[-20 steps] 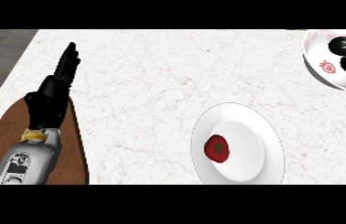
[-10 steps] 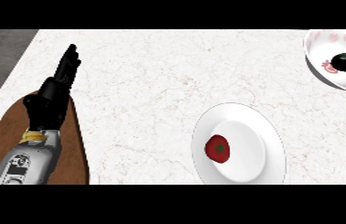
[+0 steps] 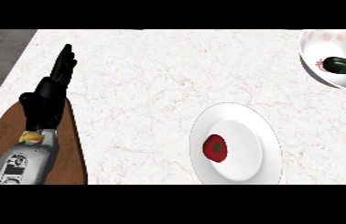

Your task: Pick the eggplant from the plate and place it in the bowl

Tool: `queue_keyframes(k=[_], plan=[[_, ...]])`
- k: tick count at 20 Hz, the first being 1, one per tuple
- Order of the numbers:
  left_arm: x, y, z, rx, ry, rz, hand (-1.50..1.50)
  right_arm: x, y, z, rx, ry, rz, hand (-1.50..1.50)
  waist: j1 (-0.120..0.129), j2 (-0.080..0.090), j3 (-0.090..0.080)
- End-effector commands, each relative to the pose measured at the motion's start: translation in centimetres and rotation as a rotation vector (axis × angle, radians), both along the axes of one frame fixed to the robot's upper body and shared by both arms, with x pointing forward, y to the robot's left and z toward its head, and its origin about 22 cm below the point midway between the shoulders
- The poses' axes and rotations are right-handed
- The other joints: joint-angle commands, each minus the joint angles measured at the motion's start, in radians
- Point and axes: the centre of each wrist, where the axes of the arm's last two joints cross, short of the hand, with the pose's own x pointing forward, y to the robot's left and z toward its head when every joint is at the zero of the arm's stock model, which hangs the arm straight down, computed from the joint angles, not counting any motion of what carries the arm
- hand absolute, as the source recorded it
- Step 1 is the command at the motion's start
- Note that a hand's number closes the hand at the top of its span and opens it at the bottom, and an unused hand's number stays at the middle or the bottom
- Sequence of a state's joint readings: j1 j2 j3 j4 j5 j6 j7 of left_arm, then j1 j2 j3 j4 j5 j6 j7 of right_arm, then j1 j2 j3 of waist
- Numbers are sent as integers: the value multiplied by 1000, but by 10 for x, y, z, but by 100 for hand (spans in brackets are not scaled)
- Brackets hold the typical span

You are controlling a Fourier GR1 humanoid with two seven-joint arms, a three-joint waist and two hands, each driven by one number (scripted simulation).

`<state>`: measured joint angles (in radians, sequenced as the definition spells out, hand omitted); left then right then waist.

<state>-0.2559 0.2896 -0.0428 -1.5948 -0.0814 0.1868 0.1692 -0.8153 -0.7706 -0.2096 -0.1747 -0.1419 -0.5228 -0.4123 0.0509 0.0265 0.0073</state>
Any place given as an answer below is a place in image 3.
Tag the white bowl with pink print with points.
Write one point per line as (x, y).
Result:
(323, 44)

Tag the brown wooden board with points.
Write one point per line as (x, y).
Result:
(70, 160)

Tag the red tomato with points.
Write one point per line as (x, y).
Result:
(215, 148)

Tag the dark green vegetable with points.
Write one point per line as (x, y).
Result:
(337, 64)

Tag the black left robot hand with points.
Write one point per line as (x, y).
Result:
(45, 102)

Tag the white round plate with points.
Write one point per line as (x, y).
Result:
(246, 160)

